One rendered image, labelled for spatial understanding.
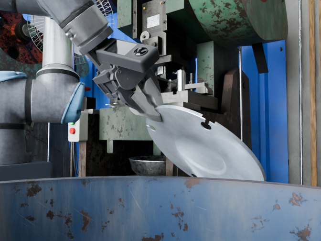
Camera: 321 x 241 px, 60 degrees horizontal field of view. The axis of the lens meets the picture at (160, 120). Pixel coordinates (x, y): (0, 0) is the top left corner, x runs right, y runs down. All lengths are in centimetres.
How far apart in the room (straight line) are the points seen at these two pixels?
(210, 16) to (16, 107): 74
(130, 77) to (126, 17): 95
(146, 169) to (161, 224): 98
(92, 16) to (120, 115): 76
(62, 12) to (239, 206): 41
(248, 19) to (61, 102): 72
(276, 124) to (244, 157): 179
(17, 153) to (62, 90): 19
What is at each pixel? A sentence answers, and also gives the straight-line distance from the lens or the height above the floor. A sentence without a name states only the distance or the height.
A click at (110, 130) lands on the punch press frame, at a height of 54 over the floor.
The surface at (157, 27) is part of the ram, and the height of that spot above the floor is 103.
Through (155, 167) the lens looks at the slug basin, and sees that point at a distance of 123.
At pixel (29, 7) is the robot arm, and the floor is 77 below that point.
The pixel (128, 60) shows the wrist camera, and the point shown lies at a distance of 47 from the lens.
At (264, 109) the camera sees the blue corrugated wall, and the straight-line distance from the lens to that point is 231.
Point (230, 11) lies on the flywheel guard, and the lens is 111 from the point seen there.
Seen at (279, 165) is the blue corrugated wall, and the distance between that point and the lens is 231.
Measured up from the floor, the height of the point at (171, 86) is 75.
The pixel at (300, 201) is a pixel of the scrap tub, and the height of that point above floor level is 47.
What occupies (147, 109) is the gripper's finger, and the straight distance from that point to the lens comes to 55.
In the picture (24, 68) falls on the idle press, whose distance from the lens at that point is 243.
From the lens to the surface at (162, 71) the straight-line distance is 138.
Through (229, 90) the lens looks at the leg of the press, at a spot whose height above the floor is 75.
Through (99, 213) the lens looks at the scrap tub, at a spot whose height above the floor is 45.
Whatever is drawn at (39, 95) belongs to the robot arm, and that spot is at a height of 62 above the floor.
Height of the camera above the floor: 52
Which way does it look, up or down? 3 degrees up
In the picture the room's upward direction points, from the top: straight up
